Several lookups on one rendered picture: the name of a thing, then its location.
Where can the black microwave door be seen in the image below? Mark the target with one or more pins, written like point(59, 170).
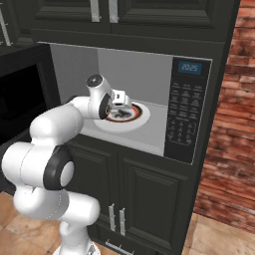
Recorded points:
point(20, 93)

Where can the white plate with orange rim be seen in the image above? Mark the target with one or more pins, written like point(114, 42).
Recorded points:
point(138, 111)

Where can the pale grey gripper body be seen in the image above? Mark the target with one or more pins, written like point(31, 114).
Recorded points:
point(123, 105)

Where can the black microwave oven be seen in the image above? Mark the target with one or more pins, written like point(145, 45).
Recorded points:
point(186, 109)

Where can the dark cupboard door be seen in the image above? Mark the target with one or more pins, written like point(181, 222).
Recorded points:
point(96, 172)
point(166, 13)
point(18, 20)
point(152, 199)
point(66, 13)

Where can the dark drawer front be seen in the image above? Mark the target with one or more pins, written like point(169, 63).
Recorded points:
point(146, 247)

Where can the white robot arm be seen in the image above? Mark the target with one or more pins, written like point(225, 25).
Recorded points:
point(50, 126)

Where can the white round microwave turntable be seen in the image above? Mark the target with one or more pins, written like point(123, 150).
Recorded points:
point(132, 127)

